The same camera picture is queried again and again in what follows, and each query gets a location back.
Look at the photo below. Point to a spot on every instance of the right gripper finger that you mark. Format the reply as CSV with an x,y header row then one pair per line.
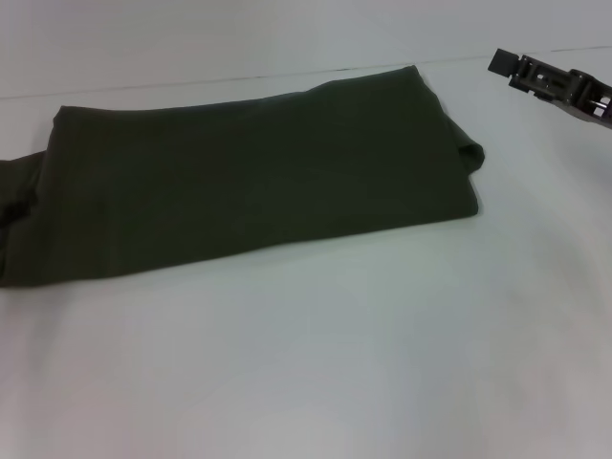
x,y
545,79

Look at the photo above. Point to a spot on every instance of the dark green FREE t-shirt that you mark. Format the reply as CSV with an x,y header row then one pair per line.
x,y
239,181

